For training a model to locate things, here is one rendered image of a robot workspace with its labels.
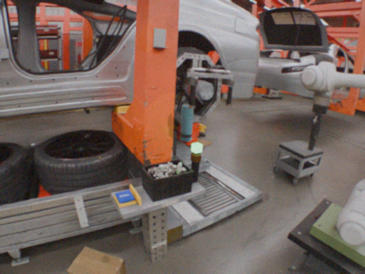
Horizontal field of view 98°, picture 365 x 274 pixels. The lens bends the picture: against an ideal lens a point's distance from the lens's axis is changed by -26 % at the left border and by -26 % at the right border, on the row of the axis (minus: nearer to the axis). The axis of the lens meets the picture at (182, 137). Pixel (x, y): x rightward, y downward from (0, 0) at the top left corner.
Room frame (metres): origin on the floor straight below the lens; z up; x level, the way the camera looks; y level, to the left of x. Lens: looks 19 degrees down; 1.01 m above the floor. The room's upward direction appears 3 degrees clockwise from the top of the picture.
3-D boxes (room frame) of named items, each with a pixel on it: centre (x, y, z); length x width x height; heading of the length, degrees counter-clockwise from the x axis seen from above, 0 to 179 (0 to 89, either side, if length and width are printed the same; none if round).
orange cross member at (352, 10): (4.50, -2.58, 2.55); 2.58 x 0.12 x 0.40; 34
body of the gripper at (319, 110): (0.88, -0.67, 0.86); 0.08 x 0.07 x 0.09; 129
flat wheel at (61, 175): (1.20, 0.69, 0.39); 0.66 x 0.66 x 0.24
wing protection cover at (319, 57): (3.46, -2.49, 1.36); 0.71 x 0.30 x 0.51; 124
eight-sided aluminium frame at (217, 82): (1.62, -0.06, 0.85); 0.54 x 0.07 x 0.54; 124
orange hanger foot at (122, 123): (1.31, 0.34, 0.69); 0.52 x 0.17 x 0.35; 34
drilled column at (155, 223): (0.79, 0.12, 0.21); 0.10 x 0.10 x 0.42; 34
